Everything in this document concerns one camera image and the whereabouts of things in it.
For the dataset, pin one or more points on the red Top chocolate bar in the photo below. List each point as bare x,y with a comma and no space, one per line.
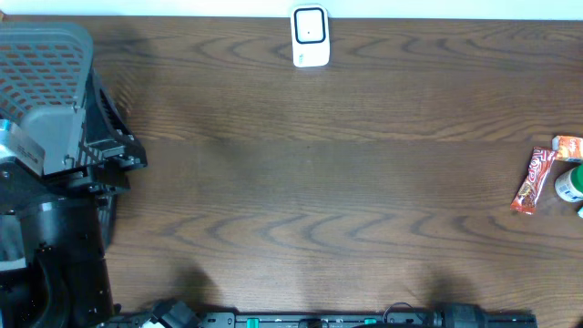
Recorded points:
528,194

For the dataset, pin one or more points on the grey plastic mesh basket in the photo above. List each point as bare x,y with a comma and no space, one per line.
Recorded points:
44,72

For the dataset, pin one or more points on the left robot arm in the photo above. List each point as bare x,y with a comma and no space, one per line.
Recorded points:
60,287

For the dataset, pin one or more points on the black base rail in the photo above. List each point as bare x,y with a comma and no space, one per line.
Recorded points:
399,316

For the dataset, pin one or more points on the orange snack packet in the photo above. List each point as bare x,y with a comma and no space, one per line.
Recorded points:
568,148

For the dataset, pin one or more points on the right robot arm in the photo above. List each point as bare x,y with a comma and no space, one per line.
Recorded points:
458,315

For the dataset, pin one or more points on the green lid jar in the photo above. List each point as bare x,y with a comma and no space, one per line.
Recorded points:
568,186

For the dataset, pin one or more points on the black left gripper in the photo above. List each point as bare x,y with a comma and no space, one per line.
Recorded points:
94,175

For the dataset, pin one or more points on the white barcode scanner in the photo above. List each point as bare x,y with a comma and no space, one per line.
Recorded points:
310,36

